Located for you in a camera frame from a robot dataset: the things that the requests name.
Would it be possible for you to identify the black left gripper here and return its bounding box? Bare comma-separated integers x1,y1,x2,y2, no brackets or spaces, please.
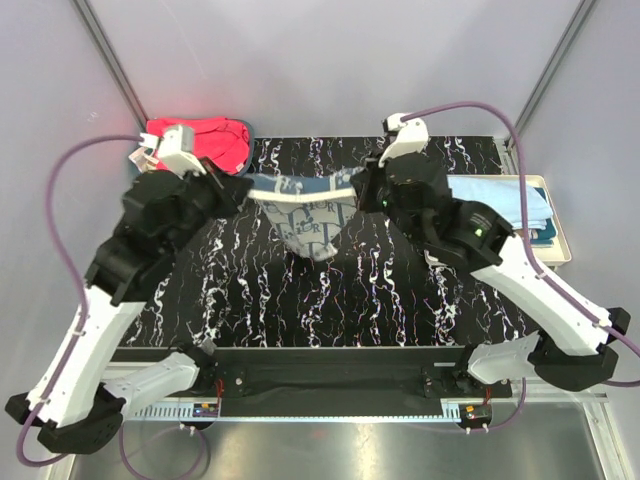
163,155,255,256

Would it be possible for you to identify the light blue towel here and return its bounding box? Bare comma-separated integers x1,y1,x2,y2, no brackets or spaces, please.
448,175,553,230

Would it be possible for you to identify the white blue patterned towel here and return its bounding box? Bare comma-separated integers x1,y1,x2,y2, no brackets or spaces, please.
247,167,362,261

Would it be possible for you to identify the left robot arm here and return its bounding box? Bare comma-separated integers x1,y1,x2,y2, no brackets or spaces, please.
5,170,253,459

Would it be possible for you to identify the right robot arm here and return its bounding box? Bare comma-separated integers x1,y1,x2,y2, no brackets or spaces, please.
350,153,630,397

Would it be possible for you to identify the teal round laundry basket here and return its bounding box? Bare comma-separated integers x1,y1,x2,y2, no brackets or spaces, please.
144,117,256,179

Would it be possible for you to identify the red towel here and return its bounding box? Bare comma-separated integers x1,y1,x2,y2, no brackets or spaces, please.
145,115,250,176

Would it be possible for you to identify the teal white folded towel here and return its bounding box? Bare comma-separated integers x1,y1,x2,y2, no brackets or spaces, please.
526,185,557,247

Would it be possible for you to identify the white rectangular tray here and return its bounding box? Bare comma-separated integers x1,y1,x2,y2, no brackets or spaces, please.
468,175,571,268

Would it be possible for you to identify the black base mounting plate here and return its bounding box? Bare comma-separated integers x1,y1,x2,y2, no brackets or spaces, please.
173,347,512,421

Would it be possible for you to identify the left orange connector box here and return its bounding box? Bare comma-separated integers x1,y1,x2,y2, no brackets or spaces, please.
192,400,221,418

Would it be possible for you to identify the orange connector box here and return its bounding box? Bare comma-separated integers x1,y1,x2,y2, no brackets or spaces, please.
463,403,493,423
192,400,221,418

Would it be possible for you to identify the right orange connector box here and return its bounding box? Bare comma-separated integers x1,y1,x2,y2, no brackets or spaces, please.
463,403,493,423

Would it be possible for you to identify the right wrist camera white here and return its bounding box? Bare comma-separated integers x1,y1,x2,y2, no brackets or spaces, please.
378,113,430,168

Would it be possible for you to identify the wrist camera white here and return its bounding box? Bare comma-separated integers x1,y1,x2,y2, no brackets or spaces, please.
138,124,206,177
378,113,430,168

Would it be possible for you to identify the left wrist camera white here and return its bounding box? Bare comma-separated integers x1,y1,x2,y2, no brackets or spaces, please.
138,124,206,177

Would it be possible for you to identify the aluminium front rail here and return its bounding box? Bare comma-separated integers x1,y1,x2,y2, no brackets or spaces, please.
125,382,608,426

